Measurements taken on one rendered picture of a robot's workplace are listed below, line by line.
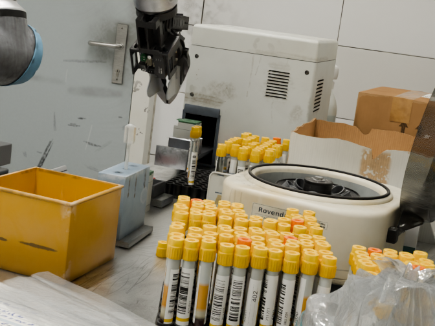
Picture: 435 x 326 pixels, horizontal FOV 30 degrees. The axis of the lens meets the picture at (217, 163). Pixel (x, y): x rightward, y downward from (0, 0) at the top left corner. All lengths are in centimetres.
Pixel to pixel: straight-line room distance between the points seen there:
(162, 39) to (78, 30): 186
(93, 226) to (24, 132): 239
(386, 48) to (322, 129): 138
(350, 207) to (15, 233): 41
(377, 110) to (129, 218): 102
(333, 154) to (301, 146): 6
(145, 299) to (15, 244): 17
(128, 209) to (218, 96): 64
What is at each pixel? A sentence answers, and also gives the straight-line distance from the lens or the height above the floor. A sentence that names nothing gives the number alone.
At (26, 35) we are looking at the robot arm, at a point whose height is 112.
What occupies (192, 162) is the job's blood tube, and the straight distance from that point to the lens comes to 144.
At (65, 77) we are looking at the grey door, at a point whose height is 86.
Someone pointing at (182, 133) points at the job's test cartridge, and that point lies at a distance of 164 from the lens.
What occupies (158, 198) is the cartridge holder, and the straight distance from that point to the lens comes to 136.
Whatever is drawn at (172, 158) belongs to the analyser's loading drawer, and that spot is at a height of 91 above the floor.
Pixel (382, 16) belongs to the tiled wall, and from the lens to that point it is 298.
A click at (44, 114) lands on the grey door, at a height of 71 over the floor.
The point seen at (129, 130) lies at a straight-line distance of 114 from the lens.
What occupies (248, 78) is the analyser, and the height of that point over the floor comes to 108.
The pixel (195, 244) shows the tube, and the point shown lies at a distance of 80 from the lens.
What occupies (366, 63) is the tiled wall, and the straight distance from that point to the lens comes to 299.
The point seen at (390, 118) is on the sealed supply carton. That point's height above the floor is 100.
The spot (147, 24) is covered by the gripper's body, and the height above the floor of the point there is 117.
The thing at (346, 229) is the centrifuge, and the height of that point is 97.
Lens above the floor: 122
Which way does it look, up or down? 11 degrees down
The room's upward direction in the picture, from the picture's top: 7 degrees clockwise
